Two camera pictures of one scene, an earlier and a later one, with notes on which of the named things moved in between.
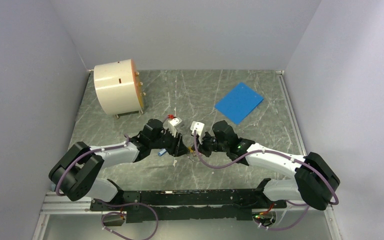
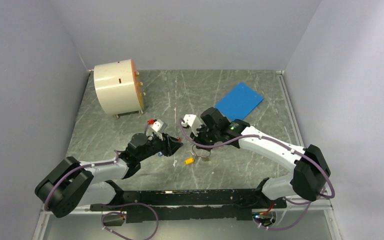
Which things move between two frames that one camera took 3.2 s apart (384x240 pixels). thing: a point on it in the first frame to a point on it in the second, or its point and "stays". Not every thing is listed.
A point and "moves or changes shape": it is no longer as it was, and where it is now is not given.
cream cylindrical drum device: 119,88 stays
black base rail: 185,206 stays
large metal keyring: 191,160 moves or changes shape
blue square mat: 240,103 stays
